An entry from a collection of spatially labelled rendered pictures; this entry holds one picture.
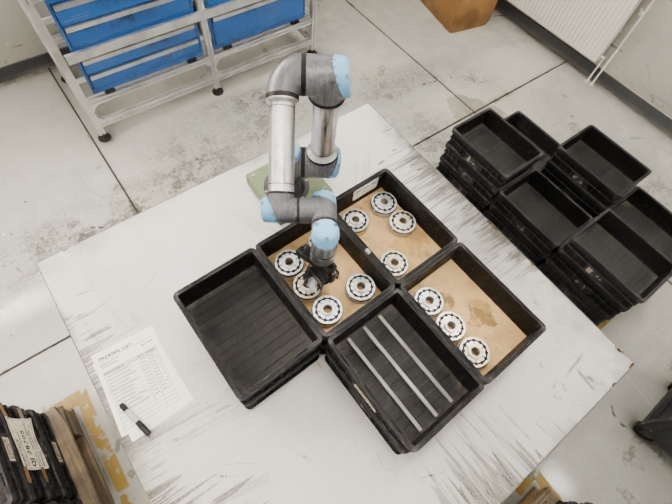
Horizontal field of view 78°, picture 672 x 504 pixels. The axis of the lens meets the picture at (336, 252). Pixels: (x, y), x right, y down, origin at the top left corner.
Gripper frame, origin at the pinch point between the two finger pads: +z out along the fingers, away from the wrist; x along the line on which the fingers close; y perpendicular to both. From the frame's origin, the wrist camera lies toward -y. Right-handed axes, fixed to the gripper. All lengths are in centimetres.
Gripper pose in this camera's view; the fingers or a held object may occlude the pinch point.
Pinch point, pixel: (314, 280)
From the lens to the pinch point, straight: 144.6
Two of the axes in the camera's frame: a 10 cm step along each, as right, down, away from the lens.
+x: 7.8, -5.0, 3.7
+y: 6.2, 7.1, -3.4
